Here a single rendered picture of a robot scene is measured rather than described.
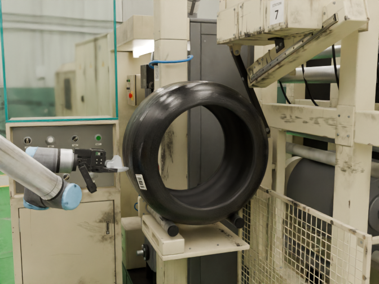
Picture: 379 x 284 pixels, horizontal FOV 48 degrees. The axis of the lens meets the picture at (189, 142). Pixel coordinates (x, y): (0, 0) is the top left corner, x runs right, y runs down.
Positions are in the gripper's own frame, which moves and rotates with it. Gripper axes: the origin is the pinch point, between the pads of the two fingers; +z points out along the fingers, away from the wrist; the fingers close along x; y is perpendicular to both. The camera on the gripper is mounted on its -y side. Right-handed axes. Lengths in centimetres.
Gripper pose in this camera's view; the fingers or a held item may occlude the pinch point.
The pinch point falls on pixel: (125, 169)
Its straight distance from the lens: 165.2
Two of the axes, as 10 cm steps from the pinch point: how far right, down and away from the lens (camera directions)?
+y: 1.2, -9.9, -0.9
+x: -3.3, -1.3, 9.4
